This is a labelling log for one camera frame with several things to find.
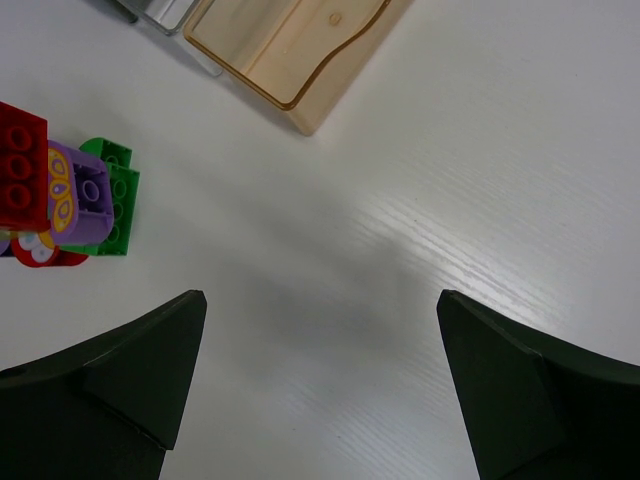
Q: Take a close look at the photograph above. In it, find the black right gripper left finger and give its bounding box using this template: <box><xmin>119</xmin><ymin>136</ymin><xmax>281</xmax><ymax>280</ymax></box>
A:
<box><xmin>1</xmin><ymin>290</ymin><xmax>207</xmax><ymax>479</ymax></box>

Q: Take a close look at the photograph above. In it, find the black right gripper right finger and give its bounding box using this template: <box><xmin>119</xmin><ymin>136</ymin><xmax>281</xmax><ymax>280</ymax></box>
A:
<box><xmin>437</xmin><ymin>290</ymin><xmax>639</xmax><ymax>479</ymax></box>

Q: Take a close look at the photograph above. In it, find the purple butterfly lego brick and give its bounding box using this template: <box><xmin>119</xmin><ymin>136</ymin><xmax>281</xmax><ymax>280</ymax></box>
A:
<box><xmin>47</xmin><ymin>140</ymin><xmax>114</xmax><ymax>247</ymax></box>

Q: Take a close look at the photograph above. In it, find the red flower lego brick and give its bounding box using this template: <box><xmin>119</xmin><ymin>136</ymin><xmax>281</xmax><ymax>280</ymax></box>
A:
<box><xmin>10</xmin><ymin>232</ymin><xmax>89</xmax><ymax>268</ymax></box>

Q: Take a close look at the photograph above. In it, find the green lego brick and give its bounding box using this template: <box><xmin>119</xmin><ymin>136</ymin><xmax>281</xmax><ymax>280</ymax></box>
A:
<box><xmin>60</xmin><ymin>137</ymin><xmax>140</xmax><ymax>256</ymax></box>

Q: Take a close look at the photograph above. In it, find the clear transparent container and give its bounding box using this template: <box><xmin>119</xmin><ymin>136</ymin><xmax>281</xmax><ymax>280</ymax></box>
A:
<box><xmin>143</xmin><ymin>0</ymin><xmax>223</xmax><ymax>78</ymax></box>

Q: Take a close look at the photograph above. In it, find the amber transparent container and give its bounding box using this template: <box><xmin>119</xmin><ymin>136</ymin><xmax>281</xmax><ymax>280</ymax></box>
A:
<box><xmin>183</xmin><ymin>0</ymin><xmax>410</xmax><ymax>136</ymax></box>

